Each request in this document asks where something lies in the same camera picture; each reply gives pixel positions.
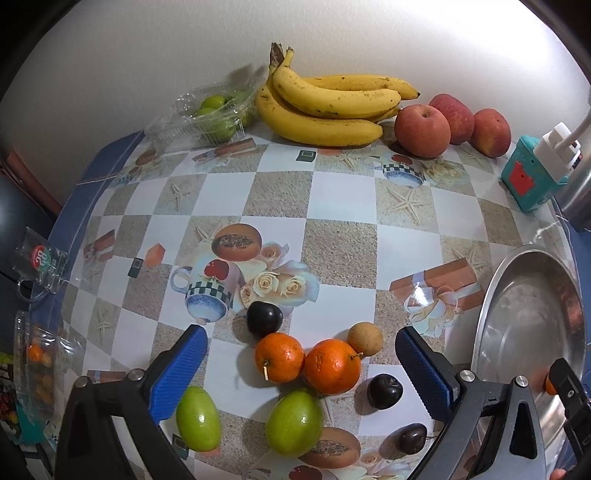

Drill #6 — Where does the plastic bag with logo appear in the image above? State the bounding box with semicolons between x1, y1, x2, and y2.
13;227;68;304

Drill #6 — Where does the red apple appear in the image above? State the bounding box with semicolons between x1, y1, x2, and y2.
394;104;451;159
470;108;511;158
429;93;475;145

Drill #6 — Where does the steel thermos jug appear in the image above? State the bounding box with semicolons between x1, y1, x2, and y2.
556;157;591;232

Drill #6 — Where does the green mango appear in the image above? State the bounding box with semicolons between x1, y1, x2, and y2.
175;386;221;452
266;389;324;457

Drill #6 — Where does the orange tangerine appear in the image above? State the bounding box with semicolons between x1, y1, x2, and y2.
303;339;362;396
254;332;305;384

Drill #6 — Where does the dark plum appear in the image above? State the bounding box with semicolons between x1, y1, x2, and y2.
367;373;404;410
397;423;428;455
246;301;283;339

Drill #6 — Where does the teal toy box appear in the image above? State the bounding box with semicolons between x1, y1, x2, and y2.
501;135;568;212

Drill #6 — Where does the clear bag of fruits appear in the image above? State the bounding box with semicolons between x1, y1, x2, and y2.
14;311;81;423

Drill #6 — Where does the orange tangerine left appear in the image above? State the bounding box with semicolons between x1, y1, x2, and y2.
254;332;305;384

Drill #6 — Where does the orange tangerine right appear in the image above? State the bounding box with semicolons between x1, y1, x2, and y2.
303;339;362;396

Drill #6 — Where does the clear plastic fruit container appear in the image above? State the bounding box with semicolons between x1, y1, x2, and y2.
144;66;267;153

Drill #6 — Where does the red apple front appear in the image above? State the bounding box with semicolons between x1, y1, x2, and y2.
394;104;451;159

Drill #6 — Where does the yellow banana bunch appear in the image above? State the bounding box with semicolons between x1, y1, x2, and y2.
256;43;420;148

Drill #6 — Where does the red apple right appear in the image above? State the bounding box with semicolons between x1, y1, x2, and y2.
470;108;511;158

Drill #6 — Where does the red apple middle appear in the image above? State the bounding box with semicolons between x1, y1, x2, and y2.
429;93;475;145

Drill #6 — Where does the small tangerine in bowl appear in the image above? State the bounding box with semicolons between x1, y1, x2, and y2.
544;376;557;396

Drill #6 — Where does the stainless steel bowl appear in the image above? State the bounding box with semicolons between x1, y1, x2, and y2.
471;244;586;458

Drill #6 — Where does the brown longan fruit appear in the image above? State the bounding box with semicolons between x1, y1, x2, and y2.
346;322;384;357

